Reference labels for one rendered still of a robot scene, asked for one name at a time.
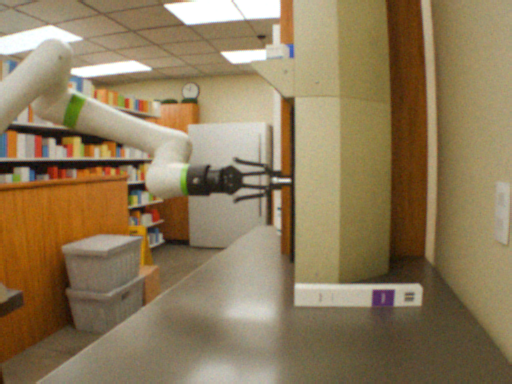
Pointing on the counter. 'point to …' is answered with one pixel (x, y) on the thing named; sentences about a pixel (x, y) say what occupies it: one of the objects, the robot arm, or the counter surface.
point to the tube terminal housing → (341, 141)
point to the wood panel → (403, 239)
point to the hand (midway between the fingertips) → (282, 180)
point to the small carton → (277, 51)
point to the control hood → (278, 75)
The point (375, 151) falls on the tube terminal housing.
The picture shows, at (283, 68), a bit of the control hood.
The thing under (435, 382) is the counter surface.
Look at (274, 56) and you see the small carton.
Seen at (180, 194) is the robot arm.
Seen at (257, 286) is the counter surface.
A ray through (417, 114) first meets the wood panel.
